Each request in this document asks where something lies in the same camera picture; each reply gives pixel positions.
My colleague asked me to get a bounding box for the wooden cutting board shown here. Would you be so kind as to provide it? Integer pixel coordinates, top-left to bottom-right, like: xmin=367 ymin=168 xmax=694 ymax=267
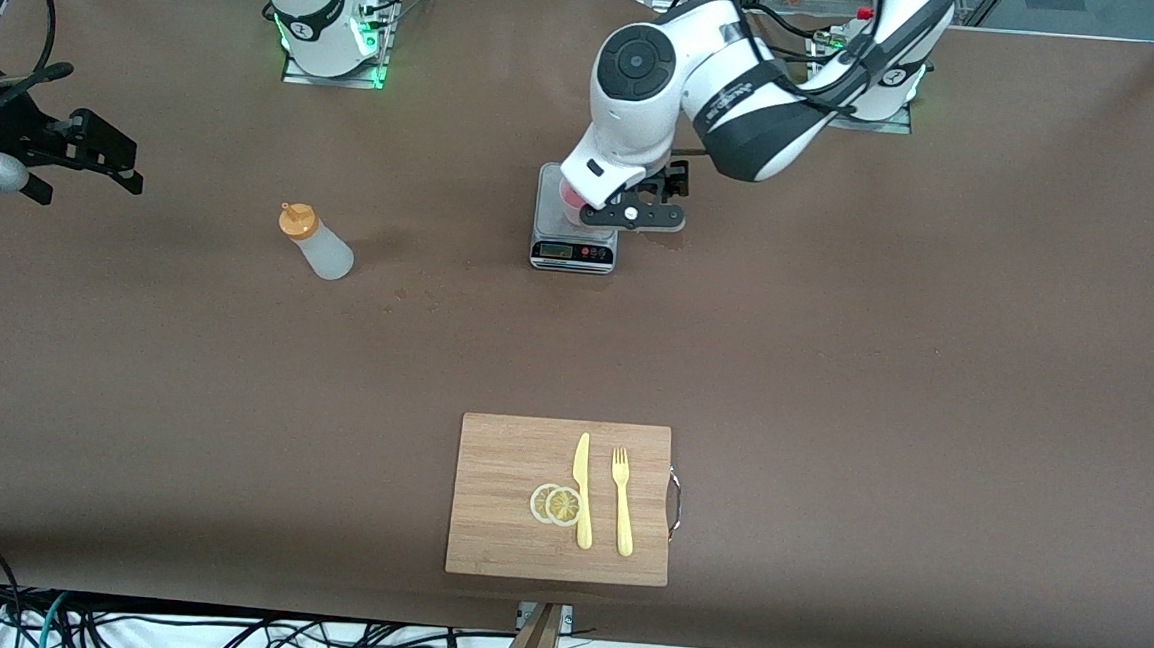
xmin=443 ymin=412 xmax=679 ymax=589

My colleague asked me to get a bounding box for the brown table cover sheet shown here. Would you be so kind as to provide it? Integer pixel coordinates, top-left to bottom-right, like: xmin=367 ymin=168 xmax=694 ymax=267
xmin=0 ymin=0 xmax=1154 ymax=648

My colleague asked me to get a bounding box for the clear squeeze bottle orange cap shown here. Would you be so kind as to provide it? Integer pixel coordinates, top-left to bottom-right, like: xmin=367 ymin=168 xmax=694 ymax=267
xmin=275 ymin=202 xmax=359 ymax=283

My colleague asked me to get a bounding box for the silver digital kitchen scale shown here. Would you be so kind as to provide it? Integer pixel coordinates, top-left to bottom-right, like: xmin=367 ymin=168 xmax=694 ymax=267
xmin=528 ymin=161 xmax=625 ymax=276

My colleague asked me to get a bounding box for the yellow plastic knife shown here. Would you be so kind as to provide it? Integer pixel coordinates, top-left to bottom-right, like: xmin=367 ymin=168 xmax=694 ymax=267
xmin=567 ymin=431 xmax=600 ymax=551

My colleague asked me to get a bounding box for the metal bracket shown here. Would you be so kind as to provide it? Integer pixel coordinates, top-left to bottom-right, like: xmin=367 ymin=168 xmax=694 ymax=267
xmin=515 ymin=601 xmax=576 ymax=635

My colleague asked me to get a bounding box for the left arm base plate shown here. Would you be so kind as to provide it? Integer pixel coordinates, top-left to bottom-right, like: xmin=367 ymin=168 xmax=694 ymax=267
xmin=807 ymin=28 xmax=919 ymax=135

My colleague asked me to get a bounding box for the brown liquid puddle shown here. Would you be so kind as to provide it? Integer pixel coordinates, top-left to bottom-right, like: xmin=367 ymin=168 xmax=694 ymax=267
xmin=632 ymin=225 xmax=687 ymax=253

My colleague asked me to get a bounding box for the teal cable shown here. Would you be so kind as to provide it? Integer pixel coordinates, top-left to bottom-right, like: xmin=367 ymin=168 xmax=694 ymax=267
xmin=36 ymin=590 xmax=73 ymax=648

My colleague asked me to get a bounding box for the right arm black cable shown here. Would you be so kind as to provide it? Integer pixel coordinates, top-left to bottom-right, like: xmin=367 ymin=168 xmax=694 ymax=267
xmin=13 ymin=0 xmax=61 ymax=83

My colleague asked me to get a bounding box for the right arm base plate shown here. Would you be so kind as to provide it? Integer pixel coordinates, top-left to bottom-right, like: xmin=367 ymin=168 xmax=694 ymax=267
xmin=281 ymin=0 xmax=394 ymax=91

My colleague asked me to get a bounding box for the yellow plastic fork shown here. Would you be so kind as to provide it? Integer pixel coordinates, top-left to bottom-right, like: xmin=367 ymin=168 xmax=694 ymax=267
xmin=605 ymin=446 xmax=640 ymax=558

